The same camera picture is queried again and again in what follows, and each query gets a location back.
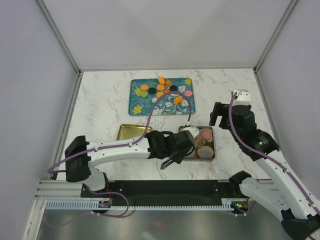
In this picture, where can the white slotted cable duct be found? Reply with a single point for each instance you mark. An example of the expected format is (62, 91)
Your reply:
(97, 204)

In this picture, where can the black round cookie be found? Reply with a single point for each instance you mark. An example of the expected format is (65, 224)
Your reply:
(173, 88)
(152, 91)

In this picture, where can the white paper cup top-right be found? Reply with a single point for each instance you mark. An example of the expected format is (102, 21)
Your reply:
(210, 130)

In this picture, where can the orange flower cookie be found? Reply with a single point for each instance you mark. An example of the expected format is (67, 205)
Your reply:
(199, 142)

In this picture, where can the white paper cup centre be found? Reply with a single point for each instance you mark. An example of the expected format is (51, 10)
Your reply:
(196, 148)

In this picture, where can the orange round cookie top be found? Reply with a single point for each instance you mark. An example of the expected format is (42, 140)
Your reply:
(168, 82)

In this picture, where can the dark cookie tin box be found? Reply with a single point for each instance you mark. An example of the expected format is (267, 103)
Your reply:
(193, 156)

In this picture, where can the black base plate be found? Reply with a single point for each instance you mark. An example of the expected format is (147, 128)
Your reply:
(175, 192)

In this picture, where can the orange fish cookie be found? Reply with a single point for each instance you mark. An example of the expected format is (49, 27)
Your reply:
(161, 80)
(177, 100)

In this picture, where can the metal tongs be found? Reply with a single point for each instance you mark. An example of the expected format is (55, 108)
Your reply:
(170, 161)

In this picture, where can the black round cookie left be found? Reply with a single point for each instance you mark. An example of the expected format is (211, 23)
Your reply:
(152, 91)

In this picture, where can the orange fish cookie centre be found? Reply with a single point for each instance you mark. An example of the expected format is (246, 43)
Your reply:
(177, 100)

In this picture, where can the orange fish cookie top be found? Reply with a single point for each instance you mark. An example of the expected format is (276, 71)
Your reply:
(161, 80)

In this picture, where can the pink round cookie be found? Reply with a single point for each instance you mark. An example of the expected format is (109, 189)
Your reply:
(188, 93)

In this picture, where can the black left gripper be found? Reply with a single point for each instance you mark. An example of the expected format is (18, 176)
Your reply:
(178, 159)

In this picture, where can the teal floral tray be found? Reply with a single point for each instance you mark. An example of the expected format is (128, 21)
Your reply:
(142, 106)

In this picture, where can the orange round cookie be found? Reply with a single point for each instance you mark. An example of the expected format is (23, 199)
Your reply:
(144, 87)
(159, 94)
(168, 82)
(160, 87)

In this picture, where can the gold tin lid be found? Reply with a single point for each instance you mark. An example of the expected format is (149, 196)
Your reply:
(130, 131)

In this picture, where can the aluminium frame rail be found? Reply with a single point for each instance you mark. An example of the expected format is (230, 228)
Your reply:
(58, 190)

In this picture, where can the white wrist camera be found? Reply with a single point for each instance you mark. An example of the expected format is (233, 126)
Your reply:
(194, 131)
(242, 97)

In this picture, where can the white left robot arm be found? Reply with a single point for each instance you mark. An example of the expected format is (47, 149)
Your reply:
(83, 157)

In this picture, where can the green round cookie tray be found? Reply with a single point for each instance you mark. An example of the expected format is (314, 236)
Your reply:
(144, 94)

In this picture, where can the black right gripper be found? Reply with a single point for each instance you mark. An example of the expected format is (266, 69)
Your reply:
(218, 110)

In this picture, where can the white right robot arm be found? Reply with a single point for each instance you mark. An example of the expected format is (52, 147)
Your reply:
(297, 209)

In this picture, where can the white paper cup bottom-right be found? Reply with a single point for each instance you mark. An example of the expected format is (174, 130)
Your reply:
(205, 152)

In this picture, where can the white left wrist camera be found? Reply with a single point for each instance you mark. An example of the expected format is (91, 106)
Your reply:
(194, 131)

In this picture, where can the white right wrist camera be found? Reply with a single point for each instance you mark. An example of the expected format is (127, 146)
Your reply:
(242, 97)

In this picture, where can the black round cookie right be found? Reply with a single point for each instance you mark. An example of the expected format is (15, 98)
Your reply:
(173, 88)

